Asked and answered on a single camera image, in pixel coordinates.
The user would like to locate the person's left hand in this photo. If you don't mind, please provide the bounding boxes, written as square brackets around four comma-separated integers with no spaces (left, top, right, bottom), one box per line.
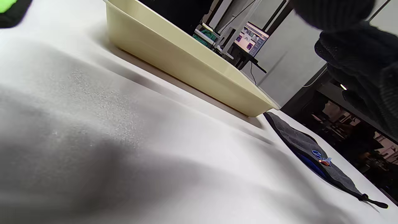
[291,0,398,139]

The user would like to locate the grey and blue hand towel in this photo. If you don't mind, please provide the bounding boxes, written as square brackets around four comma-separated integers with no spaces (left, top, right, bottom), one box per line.
[264,111,389,209]

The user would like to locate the computer monitor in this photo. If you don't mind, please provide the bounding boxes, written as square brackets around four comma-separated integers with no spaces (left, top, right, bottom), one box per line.
[234,21,270,57]

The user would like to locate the beige plastic tray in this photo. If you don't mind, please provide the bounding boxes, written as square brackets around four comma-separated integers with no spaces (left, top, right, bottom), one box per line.
[104,0,280,117]

